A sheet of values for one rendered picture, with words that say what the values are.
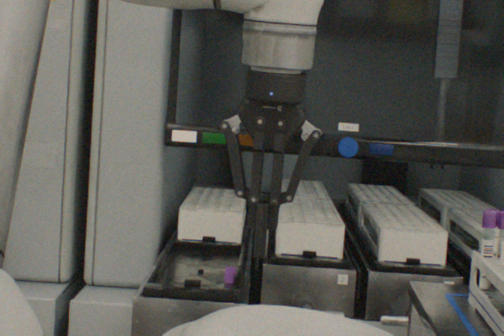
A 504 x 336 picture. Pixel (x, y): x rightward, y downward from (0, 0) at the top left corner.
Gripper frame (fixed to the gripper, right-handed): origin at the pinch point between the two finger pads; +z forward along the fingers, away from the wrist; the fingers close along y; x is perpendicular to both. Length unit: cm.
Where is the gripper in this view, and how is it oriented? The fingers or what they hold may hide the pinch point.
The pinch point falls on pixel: (262, 229)
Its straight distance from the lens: 120.1
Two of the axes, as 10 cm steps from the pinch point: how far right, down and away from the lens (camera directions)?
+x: -1.2, 1.5, -9.8
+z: -0.8, 9.8, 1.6
